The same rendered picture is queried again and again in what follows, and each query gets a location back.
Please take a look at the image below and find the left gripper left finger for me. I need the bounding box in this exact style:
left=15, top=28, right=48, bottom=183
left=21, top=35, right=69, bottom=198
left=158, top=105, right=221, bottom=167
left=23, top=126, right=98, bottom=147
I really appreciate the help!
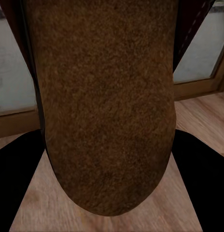
left=0, top=129, right=45, bottom=232

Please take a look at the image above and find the sandal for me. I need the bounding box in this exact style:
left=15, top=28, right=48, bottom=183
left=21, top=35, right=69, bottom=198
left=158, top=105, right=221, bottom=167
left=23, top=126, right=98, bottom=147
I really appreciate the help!
left=0, top=0, right=216, bottom=217

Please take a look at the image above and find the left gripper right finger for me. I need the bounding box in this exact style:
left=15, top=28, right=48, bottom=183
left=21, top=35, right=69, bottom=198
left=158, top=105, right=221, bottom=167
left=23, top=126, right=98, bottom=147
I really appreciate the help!
left=172, top=129, right=224, bottom=232

